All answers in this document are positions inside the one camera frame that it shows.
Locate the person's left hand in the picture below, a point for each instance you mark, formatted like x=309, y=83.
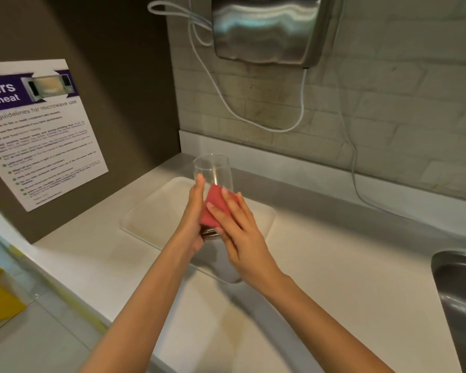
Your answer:
x=192, y=225

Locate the white paper notice poster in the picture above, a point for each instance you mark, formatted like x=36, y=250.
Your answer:
x=42, y=151

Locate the steel wall hand dryer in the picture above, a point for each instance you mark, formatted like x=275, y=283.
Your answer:
x=264, y=31

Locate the person's right hand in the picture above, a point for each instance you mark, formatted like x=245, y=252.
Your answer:
x=248, y=248

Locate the person's left forearm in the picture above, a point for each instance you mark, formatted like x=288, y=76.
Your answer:
x=147, y=306

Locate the stainless steel sink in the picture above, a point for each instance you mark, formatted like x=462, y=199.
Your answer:
x=462, y=299

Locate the person's right forearm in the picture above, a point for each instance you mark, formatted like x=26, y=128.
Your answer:
x=326, y=330

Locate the white plastic tray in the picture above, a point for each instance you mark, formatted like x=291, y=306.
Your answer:
x=159, y=217

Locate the pink cloth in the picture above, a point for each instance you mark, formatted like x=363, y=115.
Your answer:
x=213, y=205

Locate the clear drinking glass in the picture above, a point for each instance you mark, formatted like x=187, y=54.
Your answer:
x=213, y=170

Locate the yellow floor sign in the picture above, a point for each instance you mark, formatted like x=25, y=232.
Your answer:
x=0, y=303

